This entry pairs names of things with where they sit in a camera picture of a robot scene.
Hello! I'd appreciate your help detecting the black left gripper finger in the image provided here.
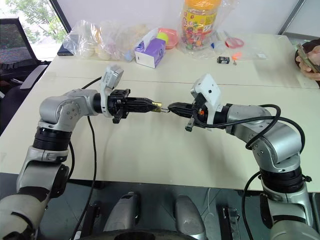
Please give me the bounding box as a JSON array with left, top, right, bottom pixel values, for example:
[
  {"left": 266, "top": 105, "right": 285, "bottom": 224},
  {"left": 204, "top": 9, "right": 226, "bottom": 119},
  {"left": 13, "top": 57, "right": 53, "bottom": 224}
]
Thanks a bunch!
[
  {"left": 125, "top": 104, "right": 154, "bottom": 114},
  {"left": 126, "top": 96, "right": 154, "bottom": 106}
]

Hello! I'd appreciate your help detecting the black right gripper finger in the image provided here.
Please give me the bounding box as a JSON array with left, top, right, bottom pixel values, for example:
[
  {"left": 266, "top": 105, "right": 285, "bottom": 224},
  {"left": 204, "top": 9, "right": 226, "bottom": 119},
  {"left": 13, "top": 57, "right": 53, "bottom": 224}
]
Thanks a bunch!
[
  {"left": 168, "top": 108, "right": 194, "bottom": 118},
  {"left": 167, "top": 101, "right": 195, "bottom": 111}
]

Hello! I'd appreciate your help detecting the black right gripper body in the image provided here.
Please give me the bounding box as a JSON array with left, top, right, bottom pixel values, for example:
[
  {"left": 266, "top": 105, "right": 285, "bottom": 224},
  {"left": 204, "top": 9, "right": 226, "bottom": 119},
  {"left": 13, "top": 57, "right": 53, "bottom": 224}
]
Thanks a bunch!
[{"left": 184, "top": 92, "right": 209, "bottom": 132}]

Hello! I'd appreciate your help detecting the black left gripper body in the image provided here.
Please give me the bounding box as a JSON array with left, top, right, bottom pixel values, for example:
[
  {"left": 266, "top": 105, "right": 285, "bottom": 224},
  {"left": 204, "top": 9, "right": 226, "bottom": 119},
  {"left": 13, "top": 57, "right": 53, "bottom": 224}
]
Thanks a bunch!
[{"left": 106, "top": 88, "right": 132, "bottom": 125}]

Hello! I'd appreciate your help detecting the brass padlock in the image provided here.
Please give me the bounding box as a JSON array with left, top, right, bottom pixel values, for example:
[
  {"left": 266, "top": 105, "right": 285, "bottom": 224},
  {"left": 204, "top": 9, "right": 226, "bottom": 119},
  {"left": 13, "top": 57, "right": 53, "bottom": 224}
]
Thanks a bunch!
[{"left": 150, "top": 100, "right": 164, "bottom": 113}]

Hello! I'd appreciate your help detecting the person's bare hand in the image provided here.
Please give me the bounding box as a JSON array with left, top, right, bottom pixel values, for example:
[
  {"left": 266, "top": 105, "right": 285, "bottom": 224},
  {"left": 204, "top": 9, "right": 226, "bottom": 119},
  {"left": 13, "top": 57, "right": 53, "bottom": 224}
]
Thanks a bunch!
[{"left": 295, "top": 45, "right": 320, "bottom": 81}]

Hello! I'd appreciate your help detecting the purple tissue box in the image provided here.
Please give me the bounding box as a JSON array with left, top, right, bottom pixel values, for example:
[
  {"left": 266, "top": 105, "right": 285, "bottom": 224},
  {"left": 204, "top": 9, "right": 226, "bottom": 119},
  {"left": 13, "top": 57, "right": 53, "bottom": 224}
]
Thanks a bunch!
[{"left": 134, "top": 28, "right": 167, "bottom": 69}]

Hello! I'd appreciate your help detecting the clear bag of foam pieces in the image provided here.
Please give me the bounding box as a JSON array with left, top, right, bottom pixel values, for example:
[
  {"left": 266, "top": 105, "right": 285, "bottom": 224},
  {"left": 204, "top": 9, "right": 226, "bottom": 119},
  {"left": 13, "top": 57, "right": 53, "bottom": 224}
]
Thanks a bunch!
[{"left": 61, "top": 19, "right": 137, "bottom": 62}]

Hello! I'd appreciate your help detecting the pink plastic bowl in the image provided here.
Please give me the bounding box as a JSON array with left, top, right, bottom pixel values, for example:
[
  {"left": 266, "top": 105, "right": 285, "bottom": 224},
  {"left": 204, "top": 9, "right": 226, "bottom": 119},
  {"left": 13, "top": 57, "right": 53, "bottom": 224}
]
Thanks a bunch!
[{"left": 158, "top": 27, "right": 179, "bottom": 50}]

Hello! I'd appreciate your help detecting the white bottle with blue cap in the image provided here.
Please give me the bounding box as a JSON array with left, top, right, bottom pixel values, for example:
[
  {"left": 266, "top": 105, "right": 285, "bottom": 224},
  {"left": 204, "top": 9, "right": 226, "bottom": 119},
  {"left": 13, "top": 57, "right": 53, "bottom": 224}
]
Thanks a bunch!
[{"left": 210, "top": 40, "right": 226, "bottom": 53}]

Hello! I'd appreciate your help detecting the dark laptop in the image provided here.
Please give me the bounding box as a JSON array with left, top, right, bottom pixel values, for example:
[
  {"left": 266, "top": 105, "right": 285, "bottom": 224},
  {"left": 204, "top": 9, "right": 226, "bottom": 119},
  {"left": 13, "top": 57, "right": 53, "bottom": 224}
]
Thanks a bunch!
[{"left": 57, "top": 44, "right": 76, "bottom": 57}]

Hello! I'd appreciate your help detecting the clear bag around jar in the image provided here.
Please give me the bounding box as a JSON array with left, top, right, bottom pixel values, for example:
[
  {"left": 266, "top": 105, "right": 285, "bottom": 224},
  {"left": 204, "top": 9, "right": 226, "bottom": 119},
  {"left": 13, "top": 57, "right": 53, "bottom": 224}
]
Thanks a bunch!
[{"left": 177, "top": 0, "right": 227, "bottom": 60}]

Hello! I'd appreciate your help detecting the red rimmed clear lid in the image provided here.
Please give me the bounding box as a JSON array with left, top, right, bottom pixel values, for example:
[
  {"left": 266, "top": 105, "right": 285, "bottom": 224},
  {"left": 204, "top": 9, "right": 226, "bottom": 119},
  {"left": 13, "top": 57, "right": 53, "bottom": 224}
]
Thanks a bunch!
[{"left": 224, "top": 37, "right": 245, "bottom": 49}]

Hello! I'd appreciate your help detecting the candy jar with orange lid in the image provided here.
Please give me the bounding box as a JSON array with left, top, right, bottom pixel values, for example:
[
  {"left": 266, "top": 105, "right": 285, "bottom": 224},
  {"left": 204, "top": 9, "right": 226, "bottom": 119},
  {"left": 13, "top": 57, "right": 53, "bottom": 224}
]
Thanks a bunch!
[{"left": 180, "top": 0, "right": 223, "bottom": 52}]

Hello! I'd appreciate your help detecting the small clear flat bag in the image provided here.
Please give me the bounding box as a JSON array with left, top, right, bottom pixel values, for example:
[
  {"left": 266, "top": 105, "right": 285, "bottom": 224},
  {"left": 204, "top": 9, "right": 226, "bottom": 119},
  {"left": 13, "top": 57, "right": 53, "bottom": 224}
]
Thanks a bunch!
[{"left": 243, "top": 49, "right": 271, "bottom": 61}]

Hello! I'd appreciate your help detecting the silver robot leg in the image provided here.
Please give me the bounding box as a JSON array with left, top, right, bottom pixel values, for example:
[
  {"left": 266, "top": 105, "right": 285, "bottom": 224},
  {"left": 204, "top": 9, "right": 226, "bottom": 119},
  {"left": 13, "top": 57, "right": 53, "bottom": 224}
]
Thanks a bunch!
[
  {"left": 174, "top": 194, "right": 209, "bottom": 240},
  {"left": 103, "top": 191, "right": 141, "bottom": 234}
]

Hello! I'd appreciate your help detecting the black mesh office chair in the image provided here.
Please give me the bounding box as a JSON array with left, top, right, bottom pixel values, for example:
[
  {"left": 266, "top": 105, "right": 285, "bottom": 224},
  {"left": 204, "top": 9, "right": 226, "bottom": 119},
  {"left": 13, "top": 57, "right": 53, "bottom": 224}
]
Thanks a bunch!
[{"left": 0, "top": 16, "right": 49, "bottom": 106}]

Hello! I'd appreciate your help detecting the gold smartphone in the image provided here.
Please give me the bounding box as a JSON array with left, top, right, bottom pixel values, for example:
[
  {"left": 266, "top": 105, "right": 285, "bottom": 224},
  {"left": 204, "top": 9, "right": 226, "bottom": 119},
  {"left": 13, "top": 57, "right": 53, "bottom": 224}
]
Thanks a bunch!
[{"left": 296, "top": 43, "right": 320, "bottom": 74}]

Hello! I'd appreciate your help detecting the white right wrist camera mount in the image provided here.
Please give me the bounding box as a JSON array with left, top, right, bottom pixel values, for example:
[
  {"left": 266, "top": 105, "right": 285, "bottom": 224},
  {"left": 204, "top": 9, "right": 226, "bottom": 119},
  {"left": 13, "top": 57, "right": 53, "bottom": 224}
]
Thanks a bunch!
[{"left": 190, "top": 73, "right": 224, "bottom": 125}]

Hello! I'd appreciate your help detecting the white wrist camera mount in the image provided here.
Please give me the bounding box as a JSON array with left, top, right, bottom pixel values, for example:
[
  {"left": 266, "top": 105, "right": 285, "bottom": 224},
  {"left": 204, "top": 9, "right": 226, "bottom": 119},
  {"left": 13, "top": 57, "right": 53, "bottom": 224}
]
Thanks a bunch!
[
  {"left": 99, "top": 64, "right": 125, "bottom": 118},
  {"left": 190, "top": 73, "right": 224, "bottom": 125}
]

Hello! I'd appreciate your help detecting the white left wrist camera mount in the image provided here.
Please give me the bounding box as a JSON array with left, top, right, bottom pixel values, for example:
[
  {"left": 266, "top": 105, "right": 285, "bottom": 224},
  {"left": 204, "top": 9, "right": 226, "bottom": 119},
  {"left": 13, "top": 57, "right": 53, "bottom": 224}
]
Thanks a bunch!
[{"left": 99, "top": 64, "right": 125, "bottom": 118}]

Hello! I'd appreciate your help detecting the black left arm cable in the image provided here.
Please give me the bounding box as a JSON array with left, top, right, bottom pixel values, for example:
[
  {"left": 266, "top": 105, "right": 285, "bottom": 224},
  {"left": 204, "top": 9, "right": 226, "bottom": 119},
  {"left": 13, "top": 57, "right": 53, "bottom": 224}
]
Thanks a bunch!
[{"left": 67, "top": 76, "right": 103, "bottom": 240}]

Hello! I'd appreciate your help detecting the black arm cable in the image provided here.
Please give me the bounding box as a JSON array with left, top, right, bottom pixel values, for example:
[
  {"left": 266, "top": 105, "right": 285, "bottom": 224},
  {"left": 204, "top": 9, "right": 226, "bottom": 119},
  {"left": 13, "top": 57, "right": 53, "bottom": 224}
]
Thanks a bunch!
[
  {"left": 67, "top": 76, "right": 103, "bottom": 240},
  {"left": 193, "top": 104, "right": 313, "bottom": 201}
]

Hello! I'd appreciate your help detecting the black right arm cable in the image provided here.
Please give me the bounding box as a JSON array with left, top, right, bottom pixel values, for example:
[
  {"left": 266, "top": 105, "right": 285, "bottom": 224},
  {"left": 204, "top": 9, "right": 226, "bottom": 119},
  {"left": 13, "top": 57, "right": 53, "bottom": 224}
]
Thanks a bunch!
[{"left": 193, "top": 104, "right": 313, "bottom": 201}]

